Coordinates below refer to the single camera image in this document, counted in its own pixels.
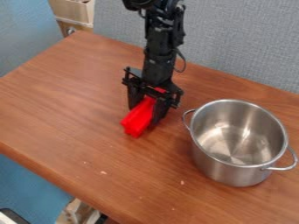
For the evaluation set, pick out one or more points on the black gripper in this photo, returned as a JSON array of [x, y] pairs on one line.
[[152, 81]]

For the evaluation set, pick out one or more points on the red plastic block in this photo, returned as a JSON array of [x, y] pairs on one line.
[[139, 117]]

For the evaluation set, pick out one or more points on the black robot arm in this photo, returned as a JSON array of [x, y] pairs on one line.
[[163, 33]]

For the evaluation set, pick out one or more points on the stainless steel pot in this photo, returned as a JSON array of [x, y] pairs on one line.
[[238, 140]]

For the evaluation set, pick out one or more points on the dark object bottom corner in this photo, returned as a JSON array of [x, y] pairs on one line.
[[10, 217]]

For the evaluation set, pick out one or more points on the light wooden furniture piece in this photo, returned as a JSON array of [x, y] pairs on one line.
[[74, 15]]

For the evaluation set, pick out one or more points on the wooden frame under table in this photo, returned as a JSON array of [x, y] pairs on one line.
[[78, 213]]

